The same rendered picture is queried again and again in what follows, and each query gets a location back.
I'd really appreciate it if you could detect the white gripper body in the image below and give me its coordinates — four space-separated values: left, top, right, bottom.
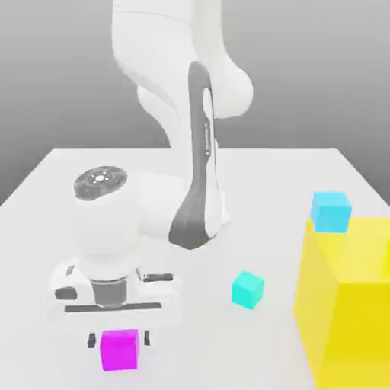
56 301 179 332

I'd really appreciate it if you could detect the small magenta cube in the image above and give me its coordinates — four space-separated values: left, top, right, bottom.
99 328 140 372

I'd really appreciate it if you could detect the small turquoise cube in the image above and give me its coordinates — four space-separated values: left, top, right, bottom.
230 270 266 312

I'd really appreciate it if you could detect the small light blue cube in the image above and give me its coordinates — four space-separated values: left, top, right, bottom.
309 190 353 235

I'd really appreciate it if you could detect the large yellow box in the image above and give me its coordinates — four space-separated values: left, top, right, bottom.
292 216 390 390

